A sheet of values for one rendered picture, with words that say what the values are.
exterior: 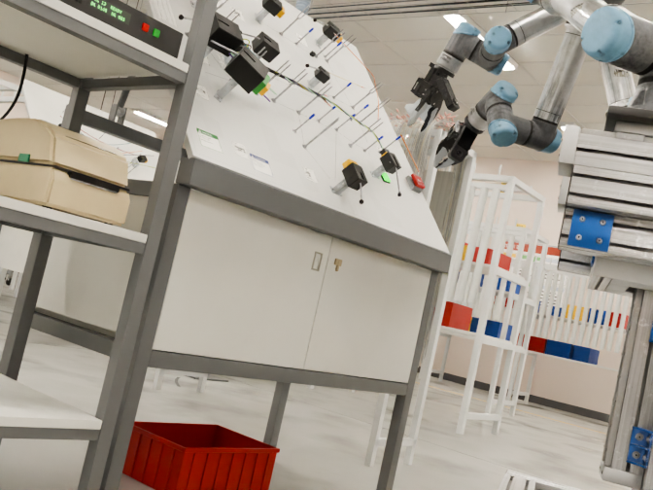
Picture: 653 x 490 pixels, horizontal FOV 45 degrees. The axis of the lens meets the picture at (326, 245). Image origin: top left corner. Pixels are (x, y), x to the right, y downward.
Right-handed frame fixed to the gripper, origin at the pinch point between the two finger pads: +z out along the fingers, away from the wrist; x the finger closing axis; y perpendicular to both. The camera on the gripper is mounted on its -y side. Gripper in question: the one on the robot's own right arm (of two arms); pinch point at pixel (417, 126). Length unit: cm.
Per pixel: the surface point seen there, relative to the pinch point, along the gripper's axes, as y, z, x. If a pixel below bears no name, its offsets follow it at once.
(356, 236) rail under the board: -17.5, 34.3, 25.9
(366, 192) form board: -3.6, 24.8, 11.7
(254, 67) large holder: 7, 4, 71
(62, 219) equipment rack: -15, 44, 121
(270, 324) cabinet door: -24, 62, 51
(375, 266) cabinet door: -18.5, 42.8, 8.6
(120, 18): 6, 5, 113
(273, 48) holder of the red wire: 26, -1, 49
